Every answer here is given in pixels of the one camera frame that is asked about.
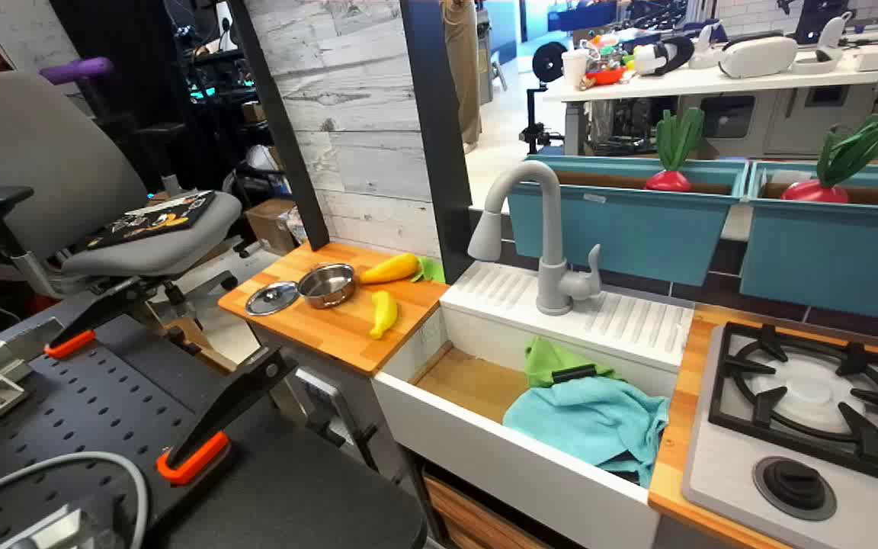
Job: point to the round steel pot lid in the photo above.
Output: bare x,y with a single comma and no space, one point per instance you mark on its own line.
271,297

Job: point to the wooden stove counter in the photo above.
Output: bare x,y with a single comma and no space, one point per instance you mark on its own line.
675,447

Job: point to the red toy radish green leaves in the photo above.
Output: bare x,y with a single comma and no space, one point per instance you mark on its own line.
675,140
850,152

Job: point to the black tray with parts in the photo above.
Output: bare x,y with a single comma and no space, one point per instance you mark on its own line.
150,218

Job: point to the small steel pot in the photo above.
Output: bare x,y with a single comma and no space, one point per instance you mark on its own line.
326,288

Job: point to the white lab table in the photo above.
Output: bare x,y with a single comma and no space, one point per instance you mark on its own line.
685,82

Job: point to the white rounded headset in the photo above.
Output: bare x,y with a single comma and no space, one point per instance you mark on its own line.
759,55

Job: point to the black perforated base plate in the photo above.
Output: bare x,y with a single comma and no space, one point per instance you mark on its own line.
83,405

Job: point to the teal planter box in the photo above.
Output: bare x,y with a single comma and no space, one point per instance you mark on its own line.
837,253
624,233

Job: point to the brown cardboard box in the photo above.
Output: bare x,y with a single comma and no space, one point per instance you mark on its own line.
271,218

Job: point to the wooden counter board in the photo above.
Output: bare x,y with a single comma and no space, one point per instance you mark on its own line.
317,331

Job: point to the grey toy faucet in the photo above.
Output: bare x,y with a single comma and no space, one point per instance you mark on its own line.
550,233

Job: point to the grey toy stove black grates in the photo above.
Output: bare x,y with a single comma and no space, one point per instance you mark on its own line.
730,477

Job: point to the black vertical pillar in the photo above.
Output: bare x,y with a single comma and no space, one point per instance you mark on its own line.
440,133

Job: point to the teal cloth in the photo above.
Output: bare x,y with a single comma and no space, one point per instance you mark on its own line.
591,421

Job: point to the purple foam roller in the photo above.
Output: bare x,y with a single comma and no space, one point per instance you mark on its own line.
76,68

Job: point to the black slanted frame bar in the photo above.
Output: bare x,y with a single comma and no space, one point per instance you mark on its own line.
276,122

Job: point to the yellow toy banana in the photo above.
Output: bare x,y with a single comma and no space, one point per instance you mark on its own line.
383,316

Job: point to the white toy sink unit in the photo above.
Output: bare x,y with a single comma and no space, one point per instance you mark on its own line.
479,447

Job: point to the green cloth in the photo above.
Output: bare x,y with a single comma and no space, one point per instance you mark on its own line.
547,362

